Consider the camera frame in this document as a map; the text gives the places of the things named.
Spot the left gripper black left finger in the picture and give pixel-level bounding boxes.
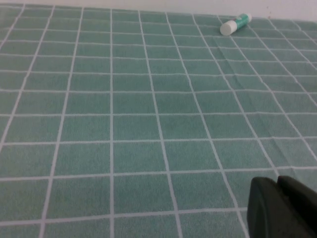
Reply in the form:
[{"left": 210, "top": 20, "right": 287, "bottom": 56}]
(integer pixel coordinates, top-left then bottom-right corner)
[{"left": 247, "top": 177, "right": 306, "bottom": 238}]

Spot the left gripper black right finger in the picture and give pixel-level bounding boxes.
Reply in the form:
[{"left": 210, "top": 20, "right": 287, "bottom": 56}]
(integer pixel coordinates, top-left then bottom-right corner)
[{"left": 276, "top": 175, "right": 317, "bottom": 238}]

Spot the green checked tablecloth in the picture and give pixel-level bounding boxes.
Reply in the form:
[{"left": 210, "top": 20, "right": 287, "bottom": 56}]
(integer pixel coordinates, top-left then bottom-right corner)
[{"left": 0, "top": 4, "right": 317, "bottom": 238}]

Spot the green white glue stick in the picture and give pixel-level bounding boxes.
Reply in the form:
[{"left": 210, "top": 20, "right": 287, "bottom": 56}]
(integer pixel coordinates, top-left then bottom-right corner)
[{"left": 219, "top": 13, "right": 253, "bottom": 37}]

